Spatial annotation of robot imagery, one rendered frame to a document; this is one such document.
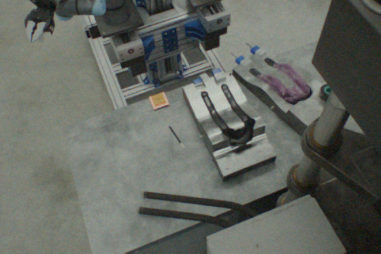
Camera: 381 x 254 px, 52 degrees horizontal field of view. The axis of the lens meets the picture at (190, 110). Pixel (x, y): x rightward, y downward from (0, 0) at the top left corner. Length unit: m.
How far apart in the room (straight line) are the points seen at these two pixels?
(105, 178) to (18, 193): 1.16
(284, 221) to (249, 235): 0.10
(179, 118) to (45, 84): 1.64
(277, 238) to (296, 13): 2.84
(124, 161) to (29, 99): 1.59
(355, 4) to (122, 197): 1.36
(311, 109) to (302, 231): 0.95
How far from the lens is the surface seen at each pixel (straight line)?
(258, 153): 1.79
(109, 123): 1.99
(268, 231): 1.02
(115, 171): 1.86
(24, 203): 2.87
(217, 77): 1.95
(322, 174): 1.32
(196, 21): 2.23
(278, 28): 3.51
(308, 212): 1.06
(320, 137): 1.03
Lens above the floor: 2.44
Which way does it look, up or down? 56 degrees down
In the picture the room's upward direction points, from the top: 5 degrees counter-clockwise
